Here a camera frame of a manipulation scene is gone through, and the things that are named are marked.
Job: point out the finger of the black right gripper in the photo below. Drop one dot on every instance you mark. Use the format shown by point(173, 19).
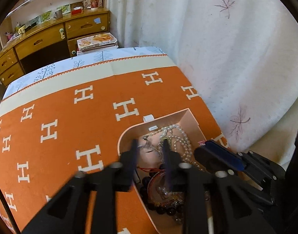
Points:
point(208, 161)
point(224, 155)

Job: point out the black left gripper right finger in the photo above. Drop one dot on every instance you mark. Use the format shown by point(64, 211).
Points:
point(220, 202)

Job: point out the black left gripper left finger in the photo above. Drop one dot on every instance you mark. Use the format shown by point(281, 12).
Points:
point(68, 209)

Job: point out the pink jewelry tray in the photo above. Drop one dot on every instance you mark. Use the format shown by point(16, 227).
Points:
point(163, 206)

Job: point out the gold ring pink stone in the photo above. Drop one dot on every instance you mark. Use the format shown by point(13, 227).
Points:
point(202, 143)

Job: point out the pink smart watch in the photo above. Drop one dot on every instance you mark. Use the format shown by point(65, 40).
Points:
point(148, 152)

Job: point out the orange H-pattern blanket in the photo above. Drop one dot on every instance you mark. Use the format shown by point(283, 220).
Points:
point(76, 120)

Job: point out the white floral curtain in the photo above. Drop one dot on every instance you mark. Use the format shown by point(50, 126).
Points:
point(240, 55)

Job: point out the light blue bed sheet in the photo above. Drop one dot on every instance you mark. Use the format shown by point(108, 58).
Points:
point(83, 59)

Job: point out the printed cardboard box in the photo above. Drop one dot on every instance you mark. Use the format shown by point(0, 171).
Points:
point(96, 42)

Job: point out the wooden desk with drawers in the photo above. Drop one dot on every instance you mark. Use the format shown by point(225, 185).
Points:
point(48, 42)

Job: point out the wooden bookshelf hutch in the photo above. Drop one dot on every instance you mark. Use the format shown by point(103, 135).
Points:
point(26, 12)

